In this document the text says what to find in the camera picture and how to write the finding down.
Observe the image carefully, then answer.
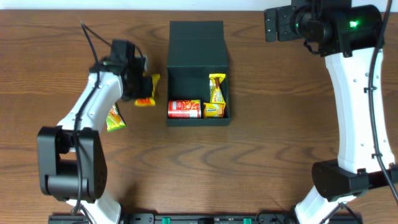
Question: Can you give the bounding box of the yellow orange snack packet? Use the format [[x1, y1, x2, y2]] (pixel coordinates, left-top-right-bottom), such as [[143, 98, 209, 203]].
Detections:
[[134, 74, 160, 107]]

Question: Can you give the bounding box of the green snack packet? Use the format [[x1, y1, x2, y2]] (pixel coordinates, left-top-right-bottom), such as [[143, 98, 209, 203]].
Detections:
[[106, 103, 126, 132]]

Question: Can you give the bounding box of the red Pringles can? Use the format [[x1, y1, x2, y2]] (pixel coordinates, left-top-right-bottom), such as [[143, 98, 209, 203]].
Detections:
[[168, 100, 201, 119]]

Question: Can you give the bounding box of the dark green box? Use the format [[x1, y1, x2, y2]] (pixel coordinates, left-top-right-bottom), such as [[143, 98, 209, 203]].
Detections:
[[167, 21, 229, 108]]

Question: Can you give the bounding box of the orange Julie's cracker packet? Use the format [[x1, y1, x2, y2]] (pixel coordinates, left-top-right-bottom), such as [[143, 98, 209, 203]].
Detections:
[[203, 103, 226, 119]]

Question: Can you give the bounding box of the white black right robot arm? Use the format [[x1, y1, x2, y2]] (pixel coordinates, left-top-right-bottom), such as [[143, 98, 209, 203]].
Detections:
[[264, 1, 397, 223]]

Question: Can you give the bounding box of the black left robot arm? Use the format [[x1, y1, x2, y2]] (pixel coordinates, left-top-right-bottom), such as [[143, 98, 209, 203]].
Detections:
[[37, 40, 154, 223]]

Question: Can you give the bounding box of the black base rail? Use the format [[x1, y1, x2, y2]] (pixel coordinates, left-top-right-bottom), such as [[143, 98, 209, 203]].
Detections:
[[47, 212, 358, 224]]

